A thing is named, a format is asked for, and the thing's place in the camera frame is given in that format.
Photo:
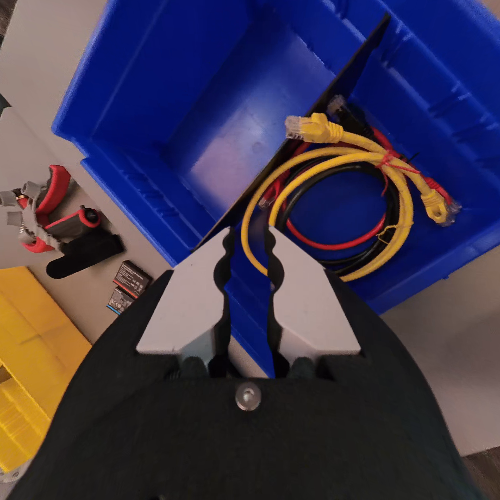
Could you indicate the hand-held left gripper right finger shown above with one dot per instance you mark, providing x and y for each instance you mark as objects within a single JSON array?
[{"x": 308, "y": 312}]

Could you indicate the yellow plastic bin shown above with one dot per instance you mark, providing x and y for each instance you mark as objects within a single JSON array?
[{"x": 31, "y": 332}]

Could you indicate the red grey crimping tool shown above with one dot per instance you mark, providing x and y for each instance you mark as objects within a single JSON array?
[{"x": 58, "y": 183}]

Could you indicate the black bin divider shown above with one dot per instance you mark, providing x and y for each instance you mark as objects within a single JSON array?
[{"x": 312, "y": 113}]

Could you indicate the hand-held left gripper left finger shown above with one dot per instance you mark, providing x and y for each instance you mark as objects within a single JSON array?
[{"x": 187, "y": 304}]

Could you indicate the red twist tie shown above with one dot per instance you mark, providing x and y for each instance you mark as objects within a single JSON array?
[{"x": 384, "y": 160}]

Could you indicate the blue plastic bin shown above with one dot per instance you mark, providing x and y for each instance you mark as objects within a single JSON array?
[{"x": 164, "y": 97}]

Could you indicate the black camera battery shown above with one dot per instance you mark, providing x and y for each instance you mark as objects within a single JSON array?
[
  {"x": 132, "y": 278},
  {"x": 119, "y": 300}
]

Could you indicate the yellow twist tie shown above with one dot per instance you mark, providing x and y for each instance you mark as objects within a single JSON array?
[{"x": 384, "y": 233}]

